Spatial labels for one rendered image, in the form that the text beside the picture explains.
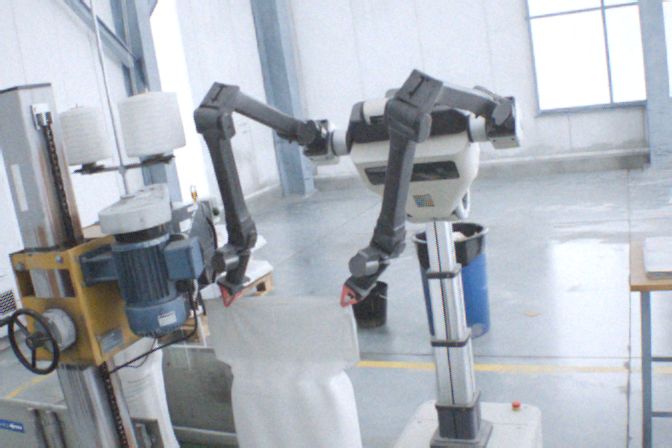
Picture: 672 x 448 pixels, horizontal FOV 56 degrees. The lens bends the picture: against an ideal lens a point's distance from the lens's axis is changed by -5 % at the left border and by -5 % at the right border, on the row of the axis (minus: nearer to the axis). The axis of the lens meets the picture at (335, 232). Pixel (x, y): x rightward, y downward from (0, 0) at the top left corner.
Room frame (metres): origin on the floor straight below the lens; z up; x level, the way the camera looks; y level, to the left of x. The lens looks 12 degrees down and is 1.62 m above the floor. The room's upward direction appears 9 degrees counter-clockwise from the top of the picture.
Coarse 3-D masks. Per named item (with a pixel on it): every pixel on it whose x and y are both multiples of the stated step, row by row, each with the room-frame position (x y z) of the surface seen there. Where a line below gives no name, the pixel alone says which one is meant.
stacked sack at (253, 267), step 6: (252, 264) 5.41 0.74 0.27; (258, 264) 5.43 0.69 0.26; (264, 264) 5.46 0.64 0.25; (270, 264) 5.53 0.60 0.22; (246, 270) 5.29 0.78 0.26; (252, 270) 5.29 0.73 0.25; (258, 270) 5.33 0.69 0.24; (264, 270) 5.41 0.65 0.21; (270, 270) 5.51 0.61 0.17; (252, 276) 5.25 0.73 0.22; (258, 276) 5.33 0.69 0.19; (252, 282) 5.24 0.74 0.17
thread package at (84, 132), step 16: (64, 112) 1.82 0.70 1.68; (80, 112) 1.82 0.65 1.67; (96, 112) 1.85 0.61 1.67; (64, 128) 1.81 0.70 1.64; (80, 128) 1.81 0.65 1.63; (96, 128) 1.84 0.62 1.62; (64, 144) 1.82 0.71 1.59; (80, 144) 1.80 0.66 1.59; (96, 144) 1.83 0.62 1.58; (80, 160) 1.80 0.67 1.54; (96, 160) 1.82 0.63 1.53
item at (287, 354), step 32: (224, 320) 1.95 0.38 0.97; (256, 320) 1.89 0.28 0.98; (288, 320) 1.84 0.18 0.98; (320, 320) 1.80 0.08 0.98; (352, 320) 1.76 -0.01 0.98; (224, 352) 1.96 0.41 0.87; (256, 352) 1.90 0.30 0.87; (288, 352) 1.84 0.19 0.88; (320, 352) 1.81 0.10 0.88; (352, 352) 1.77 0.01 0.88; (256, 384) 1.82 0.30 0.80; (288, 384) 1.78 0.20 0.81; (320, 384) 1.74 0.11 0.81; (256, 416) 1.82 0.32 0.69; (288, 416) 1.77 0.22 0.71; (320, 416) 1.73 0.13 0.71; (352, 416) 1.77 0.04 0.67
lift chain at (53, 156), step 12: (48, 132) 1.63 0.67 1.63; (48, 144) 1.63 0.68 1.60; (60, 180) 1.63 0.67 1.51; (60, 192) 1.62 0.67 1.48; (60, 204) 1.63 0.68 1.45; (72, 228) 1.64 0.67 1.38; (72, 240) 1.63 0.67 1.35; (108, 384) 1.63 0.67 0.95; (108, 396) 1.63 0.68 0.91; (120, 420) 1.64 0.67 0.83; (120, 432) 1.62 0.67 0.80
